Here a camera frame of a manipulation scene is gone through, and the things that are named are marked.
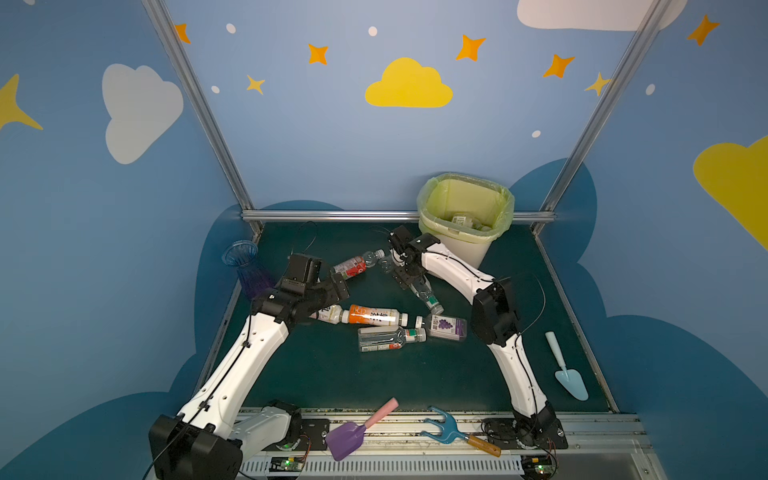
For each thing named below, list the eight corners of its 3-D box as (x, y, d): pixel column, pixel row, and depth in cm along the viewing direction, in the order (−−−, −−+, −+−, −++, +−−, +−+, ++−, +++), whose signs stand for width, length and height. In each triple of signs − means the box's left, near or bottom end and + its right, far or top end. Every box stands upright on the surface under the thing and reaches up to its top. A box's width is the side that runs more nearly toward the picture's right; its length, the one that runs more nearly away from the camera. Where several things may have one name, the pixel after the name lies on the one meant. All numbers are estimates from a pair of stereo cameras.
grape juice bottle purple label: (414, 336, 92) (415, 331, 90) (415, 317, 96) (416, 312, 94) (465, 342, 91) (468, 338, 89) (464, 323, 95) (466, 318, 93)
